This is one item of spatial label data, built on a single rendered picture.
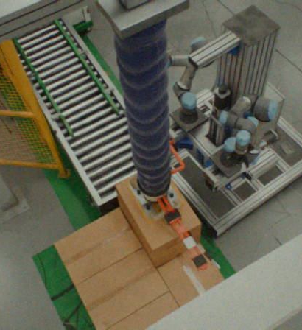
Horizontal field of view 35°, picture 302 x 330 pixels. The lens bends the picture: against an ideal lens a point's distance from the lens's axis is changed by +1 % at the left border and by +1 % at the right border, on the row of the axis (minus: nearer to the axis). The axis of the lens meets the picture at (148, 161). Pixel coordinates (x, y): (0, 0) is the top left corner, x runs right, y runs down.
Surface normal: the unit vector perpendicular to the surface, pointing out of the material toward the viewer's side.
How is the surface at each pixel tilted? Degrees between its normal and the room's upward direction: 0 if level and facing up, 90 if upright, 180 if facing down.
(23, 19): 90
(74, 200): 0
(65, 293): 0
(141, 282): 0
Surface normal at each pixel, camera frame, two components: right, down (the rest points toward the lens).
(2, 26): 0.50, 0.73
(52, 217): -0.06, -0.50
